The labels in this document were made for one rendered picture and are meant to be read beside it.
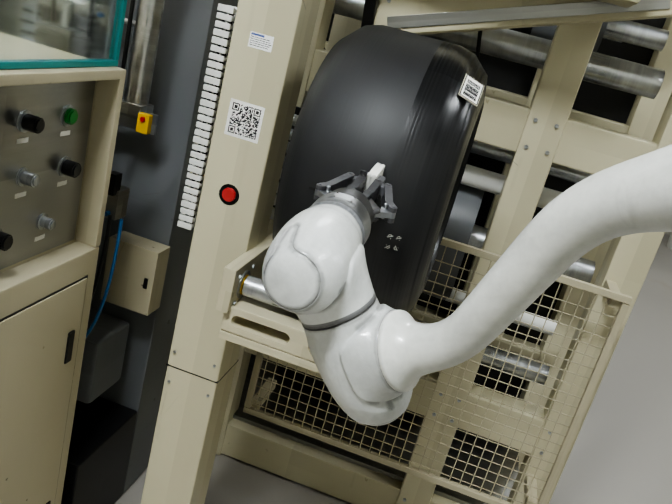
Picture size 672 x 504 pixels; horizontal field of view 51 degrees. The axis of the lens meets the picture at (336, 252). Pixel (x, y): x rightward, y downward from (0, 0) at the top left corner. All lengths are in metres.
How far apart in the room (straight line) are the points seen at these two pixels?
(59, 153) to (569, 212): 0.99
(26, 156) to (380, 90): 0.62
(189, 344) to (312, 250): 0.90
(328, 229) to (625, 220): 0.33
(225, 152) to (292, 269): 0.74
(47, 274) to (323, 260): 0.74
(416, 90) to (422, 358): 0.56
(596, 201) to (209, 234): 1.01
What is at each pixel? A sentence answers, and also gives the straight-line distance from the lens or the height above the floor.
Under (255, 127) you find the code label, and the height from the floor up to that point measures 1.21.
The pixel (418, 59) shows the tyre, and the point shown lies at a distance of 1.31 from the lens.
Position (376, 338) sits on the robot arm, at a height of 1.13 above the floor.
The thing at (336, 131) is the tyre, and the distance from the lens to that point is 1.22.
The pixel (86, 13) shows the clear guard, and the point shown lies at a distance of 1.36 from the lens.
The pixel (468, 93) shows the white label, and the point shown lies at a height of 1.40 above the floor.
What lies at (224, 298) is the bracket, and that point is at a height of 0.88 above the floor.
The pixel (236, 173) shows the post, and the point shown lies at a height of 1.11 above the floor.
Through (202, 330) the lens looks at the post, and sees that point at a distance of 1.63.
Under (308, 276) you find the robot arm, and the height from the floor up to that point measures 1.20.
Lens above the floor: 1.48
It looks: 19 degrees down
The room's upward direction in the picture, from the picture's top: 15 degrees clockwise
